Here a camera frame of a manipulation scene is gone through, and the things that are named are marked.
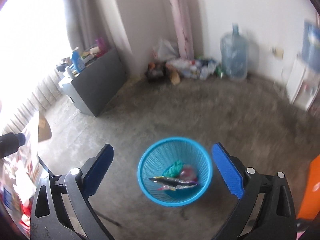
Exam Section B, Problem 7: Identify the blue plastic waste basket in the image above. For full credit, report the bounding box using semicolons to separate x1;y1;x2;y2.
137;137;213;207

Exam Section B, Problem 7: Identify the clear plastic container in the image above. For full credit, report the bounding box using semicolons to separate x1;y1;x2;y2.
179;164;197;181

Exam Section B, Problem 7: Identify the purple snack bag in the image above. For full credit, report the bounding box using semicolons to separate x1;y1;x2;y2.
149;176;198;191

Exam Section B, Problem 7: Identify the magenta bottle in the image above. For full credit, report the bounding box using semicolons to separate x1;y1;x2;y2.
95;37;107;53

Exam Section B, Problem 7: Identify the white small appliance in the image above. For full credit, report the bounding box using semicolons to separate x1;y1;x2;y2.
286;57;319;112

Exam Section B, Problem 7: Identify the grey cabinet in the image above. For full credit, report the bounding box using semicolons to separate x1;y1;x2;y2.
59;48;127;117

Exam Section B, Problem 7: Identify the green plastic bag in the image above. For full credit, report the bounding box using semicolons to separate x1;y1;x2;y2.
163;160;184;178

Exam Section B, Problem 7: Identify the blue detergent bottle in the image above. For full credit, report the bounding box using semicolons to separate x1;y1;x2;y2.
71;47;86;73

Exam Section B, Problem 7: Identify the white plastic bag on floor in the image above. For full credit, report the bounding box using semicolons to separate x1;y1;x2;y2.
152;38;180;62

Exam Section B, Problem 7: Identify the floor trash pile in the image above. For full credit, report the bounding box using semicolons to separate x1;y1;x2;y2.
144;57;226;85

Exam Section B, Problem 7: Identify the fruit pattern tablecloth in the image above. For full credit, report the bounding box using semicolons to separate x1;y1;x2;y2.
1;112;52;239

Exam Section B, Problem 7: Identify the large blue water jug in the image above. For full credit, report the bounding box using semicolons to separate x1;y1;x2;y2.
220;23;249;81

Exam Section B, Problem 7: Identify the pink rolled mat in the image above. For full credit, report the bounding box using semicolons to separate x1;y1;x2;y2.
169;0;194;60

